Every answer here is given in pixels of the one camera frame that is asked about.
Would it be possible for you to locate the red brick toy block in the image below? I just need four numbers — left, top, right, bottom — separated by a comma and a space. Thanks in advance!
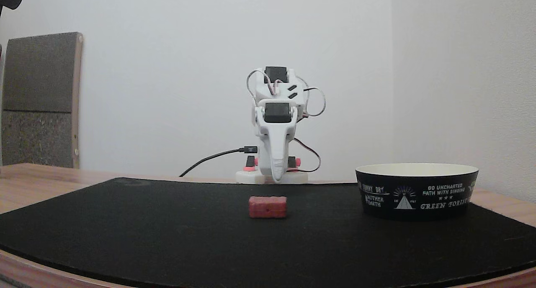
249, 196, 288, 219

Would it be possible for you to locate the black printed bowl white inside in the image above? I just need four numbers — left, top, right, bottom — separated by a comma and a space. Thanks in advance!
355, 163, 479, 221

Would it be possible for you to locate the black desk mat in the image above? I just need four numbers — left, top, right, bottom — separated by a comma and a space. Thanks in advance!
0, 177, 536, 288

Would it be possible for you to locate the black power cable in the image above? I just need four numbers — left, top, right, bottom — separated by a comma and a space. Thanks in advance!
180, 146, 258, 178

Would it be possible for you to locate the pale servo cable loop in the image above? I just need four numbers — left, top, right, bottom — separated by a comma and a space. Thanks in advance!
246, 69, 273, 101

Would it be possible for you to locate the red black base servo cable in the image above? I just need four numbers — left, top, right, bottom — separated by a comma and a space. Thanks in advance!
290, 137, 322, 173

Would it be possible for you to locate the grey board with wooden frame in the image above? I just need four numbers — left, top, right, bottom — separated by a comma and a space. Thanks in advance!
1, 32, 84, 169

